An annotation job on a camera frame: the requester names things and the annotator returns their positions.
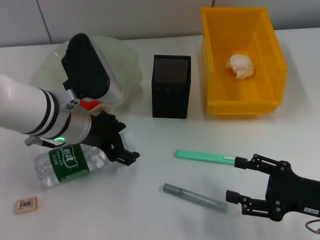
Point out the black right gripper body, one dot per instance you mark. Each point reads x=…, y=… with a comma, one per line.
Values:
x=295, y=195

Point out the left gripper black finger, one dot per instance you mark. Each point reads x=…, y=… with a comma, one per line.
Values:
x=125, y=157
x=117, y=123

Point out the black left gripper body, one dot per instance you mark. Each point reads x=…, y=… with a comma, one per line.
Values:
x=100, y=132

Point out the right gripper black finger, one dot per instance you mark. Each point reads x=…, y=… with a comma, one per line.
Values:
x=243, y=163
x=232, y=196

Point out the red apple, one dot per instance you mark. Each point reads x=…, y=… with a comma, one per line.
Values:
x=87, y=104

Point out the clear green-label water bottle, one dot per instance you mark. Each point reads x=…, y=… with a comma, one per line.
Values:
x=70, y=162

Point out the green pen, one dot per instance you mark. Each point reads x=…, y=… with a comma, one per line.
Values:
x=200, y=155

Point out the white paper ball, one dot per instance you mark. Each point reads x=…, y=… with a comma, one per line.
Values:
x=241, y=66

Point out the white and silver left arm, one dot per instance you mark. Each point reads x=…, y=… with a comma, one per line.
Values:
x=20, y=105

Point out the grey marker pen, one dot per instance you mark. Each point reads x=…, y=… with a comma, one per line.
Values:
x=190, y=196

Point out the black mesh pen holder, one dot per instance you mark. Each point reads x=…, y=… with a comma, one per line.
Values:
x=170, y=100

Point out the translucent wavy fruit plate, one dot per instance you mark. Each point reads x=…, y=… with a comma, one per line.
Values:
x=127, y=62

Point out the beige eraser with barcode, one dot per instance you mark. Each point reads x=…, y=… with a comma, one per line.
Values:
x=26, y=205

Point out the yellow plastic storage bin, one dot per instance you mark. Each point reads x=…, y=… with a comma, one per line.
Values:
x=225, y=82

